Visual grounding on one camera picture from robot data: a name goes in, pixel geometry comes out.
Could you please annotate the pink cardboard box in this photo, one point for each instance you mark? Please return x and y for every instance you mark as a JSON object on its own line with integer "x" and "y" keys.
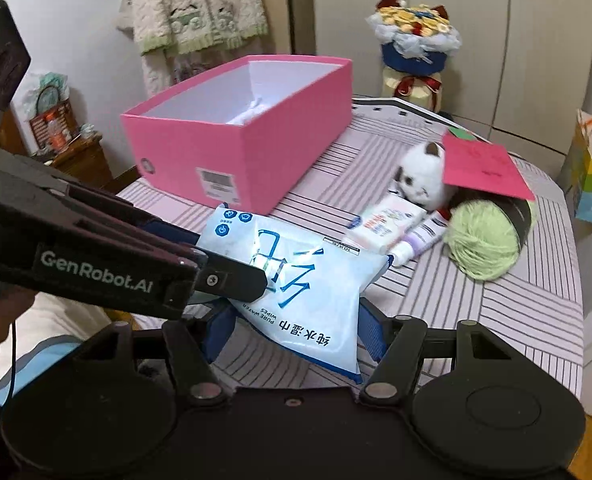
{"x": 276, "y": 160}

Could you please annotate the green yarn ball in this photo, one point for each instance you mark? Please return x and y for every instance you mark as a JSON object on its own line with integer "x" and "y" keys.
{"x": 481, "y": 240}

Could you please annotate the pink paper card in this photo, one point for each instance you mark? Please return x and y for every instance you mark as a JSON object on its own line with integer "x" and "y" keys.
{"x": 486, "y": 170}

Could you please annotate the small white carton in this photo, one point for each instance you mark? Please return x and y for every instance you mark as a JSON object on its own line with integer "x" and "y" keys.
{"x": 381, "y": 225}

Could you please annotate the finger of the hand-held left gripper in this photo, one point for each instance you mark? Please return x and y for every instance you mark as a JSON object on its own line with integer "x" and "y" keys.
{"x": 231, "y": 280}
{"x": 173, "y": 232}

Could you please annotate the white round plush toy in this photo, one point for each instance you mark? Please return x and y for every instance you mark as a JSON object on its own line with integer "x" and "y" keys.
{"x": 421, "y": 175}

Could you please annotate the crochet flower bouquet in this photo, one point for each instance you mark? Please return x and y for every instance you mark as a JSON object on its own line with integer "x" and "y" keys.
{"x": 416, "y": 55}

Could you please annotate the floral hanging garment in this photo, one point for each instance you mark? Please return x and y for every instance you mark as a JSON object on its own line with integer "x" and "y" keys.
{"x": 196, "y": 70}

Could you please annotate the cream fluffy hanging jacket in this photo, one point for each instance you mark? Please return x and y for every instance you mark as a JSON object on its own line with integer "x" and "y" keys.
{"x": 196, "y": 5}

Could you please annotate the white and blue cloth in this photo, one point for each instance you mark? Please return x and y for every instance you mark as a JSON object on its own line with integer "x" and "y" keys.
{"x": 51, "y": 325}

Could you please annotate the striped bed sheet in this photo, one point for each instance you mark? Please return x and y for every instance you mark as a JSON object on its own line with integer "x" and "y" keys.
{"x": 501, "y": 320}

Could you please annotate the blue wet wipes pack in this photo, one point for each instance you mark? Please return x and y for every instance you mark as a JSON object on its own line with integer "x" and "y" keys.
{"x": 301, "y": 270}

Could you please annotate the white purple cream tube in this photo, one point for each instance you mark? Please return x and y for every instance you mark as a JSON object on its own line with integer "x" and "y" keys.
{"x": 418, "y": 237}

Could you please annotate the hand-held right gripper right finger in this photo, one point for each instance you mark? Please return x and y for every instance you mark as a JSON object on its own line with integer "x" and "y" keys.
{"x": 371, "y": 332}

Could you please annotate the wicker bag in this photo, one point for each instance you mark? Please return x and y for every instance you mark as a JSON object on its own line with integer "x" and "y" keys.
{"x": 51, "y": 125}

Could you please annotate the wooden nightstand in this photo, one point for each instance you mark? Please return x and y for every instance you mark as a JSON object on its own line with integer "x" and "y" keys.
{"x": 81, "y": 157}

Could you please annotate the grey wardrobe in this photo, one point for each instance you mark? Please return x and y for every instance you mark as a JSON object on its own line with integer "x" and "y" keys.
{"x": 526, "y": 60}

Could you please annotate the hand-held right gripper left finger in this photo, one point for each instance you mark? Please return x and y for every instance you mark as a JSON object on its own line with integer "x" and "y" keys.
{"x": 218, "y": 332}

